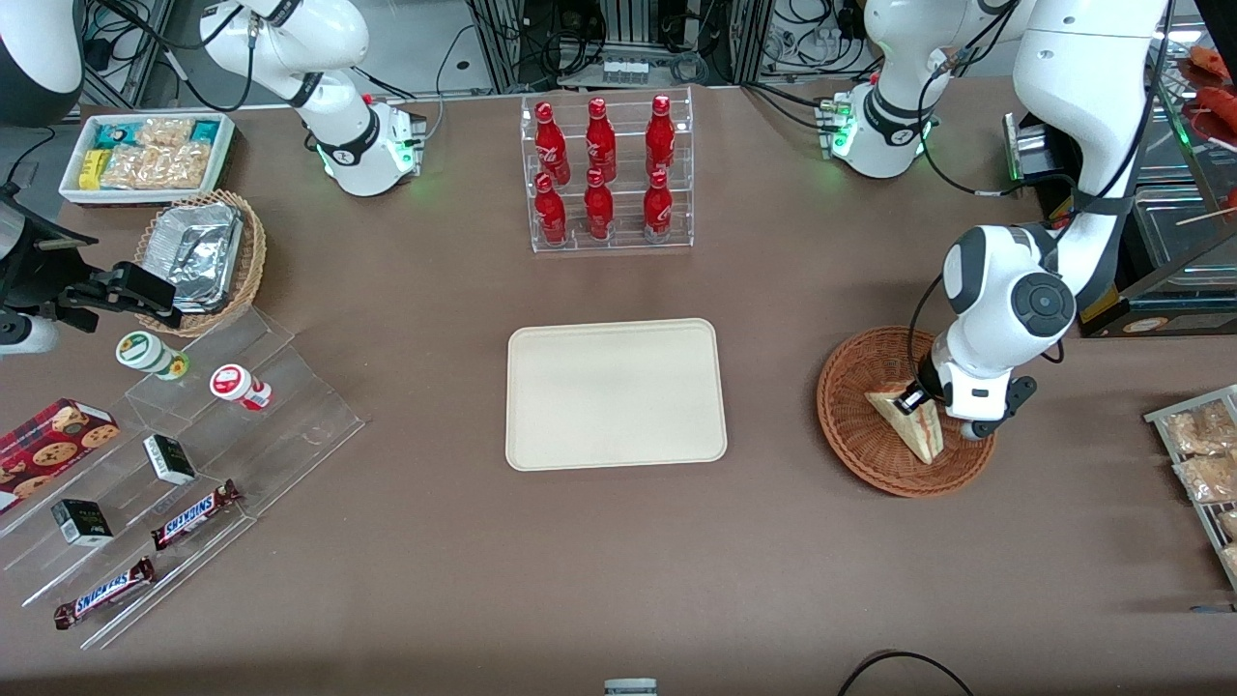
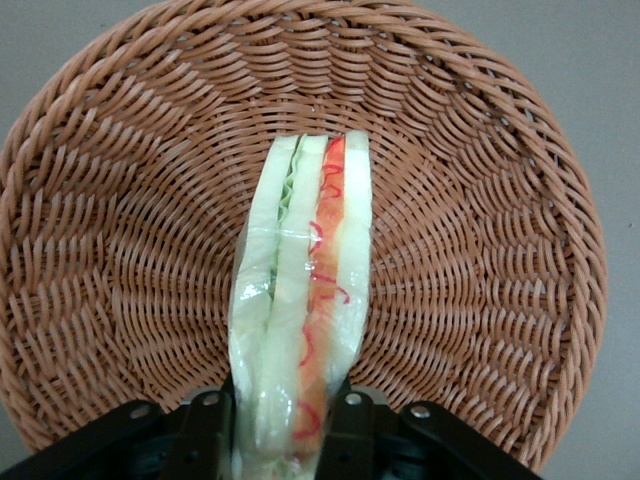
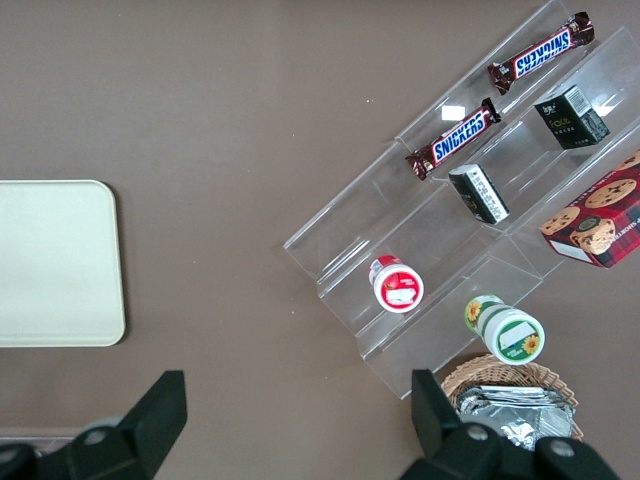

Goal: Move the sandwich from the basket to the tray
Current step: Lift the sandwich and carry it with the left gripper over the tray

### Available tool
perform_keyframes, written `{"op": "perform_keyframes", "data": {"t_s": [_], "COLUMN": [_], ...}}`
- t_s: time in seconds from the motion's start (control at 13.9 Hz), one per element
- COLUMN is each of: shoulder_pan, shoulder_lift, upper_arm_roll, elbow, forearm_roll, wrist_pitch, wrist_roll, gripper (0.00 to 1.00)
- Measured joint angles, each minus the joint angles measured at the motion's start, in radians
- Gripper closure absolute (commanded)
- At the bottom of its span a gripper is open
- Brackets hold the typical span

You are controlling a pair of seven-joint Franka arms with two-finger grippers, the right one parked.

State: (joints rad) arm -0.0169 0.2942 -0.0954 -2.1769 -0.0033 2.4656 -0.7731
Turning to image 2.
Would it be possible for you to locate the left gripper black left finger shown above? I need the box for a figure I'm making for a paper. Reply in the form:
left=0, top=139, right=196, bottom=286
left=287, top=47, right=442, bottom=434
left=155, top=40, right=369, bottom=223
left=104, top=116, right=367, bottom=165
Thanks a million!
left=0, top=389, right=236, bottom=480

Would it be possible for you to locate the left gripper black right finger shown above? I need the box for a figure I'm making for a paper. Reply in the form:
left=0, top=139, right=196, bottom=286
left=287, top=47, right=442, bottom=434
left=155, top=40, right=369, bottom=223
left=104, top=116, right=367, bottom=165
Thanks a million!
left=318, top=383, right=545, bottom=480

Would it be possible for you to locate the triangle sandwich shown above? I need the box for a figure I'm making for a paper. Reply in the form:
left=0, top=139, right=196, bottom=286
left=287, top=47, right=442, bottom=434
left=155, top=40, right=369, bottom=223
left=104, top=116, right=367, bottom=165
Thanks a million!
left=227, top=128, right=374, bottom=480

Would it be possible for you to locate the round brown wicker basket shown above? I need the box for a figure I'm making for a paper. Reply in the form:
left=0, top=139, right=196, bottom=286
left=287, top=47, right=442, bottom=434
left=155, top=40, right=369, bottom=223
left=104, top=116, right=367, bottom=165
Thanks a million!
left=0, top=0, right=609, bottom=474

